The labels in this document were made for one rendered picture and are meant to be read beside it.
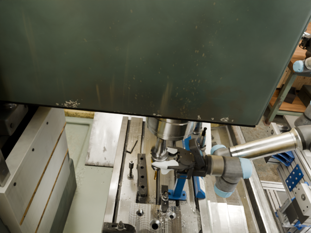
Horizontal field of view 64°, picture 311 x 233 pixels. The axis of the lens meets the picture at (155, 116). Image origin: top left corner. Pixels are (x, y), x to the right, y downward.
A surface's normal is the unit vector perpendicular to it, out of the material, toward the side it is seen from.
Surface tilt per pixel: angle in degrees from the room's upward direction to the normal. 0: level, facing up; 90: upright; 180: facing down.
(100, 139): 23
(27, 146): 0
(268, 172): 0
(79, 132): 0
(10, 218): 90
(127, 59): 90
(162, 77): 90
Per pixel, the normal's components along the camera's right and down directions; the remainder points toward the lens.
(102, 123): 0.09, -0.43
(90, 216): 0.11, -0.77
